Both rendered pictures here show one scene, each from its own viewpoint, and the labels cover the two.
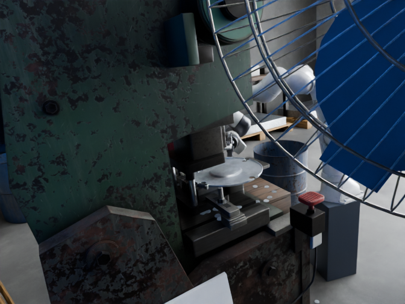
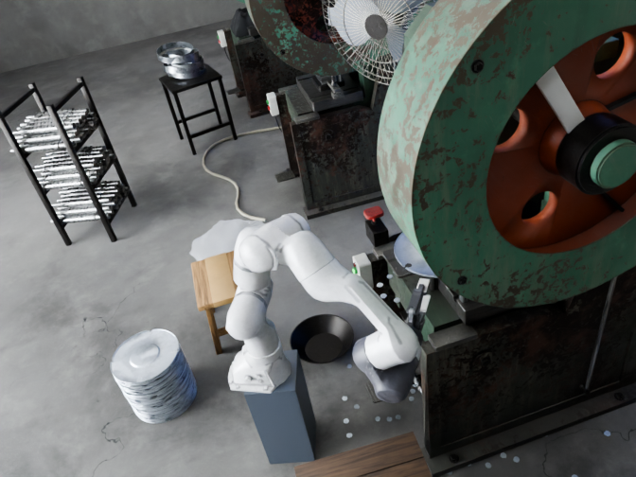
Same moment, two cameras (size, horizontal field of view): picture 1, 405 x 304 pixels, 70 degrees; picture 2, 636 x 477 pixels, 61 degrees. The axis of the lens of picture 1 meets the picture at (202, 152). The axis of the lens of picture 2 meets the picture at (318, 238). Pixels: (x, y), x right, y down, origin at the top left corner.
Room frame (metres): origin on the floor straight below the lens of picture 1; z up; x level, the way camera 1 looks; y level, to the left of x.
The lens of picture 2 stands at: (2.47, -0.04, 1.94)
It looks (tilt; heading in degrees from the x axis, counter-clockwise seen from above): 37 degrees down; 198
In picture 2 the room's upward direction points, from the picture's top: 11 degrees counter-clockwise
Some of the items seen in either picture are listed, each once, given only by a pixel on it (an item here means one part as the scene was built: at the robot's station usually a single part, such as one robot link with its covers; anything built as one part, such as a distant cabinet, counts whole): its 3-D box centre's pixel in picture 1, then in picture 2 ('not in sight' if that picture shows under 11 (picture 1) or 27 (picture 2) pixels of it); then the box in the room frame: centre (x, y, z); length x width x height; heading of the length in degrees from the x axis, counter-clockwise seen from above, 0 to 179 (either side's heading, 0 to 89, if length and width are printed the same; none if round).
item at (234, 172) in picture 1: (225, 170); (438, 247); (1.06, -0.08, 0.78); 0.29 x 0.29 x 0.01
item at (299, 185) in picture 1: (281, 175); not in sight; (2.16, -0.61, 0.24); 0.42 x 0.42 x 0.48
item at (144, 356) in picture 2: not in sight; (145, 355); (1.19, -1.30, 0.28); 0.29 x 0.29 x 0.01
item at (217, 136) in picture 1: (198, 110); not in sight; (1.03, 0.00, 1.04); 0.17 x 0.15 x 0.30; 118
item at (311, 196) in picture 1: (311, 206); (374, 219); (0.82, -0.33, 0.72); 0.07 x 0.06 x 0.08; 118
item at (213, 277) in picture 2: not in sight; (227, 301); (0.74, -1.11, 0.16); 0.34 x 0.24 x 0.34; 27
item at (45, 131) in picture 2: not in sight; (72, 164); (-0.11, -2.37, 0.47); 0.46 x 0.43 x 0.95; 98
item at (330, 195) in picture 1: (340, 182); (256, 359); (1.36, -0.69, 0.52); 0.22 x 0.19 x 0.14; 101
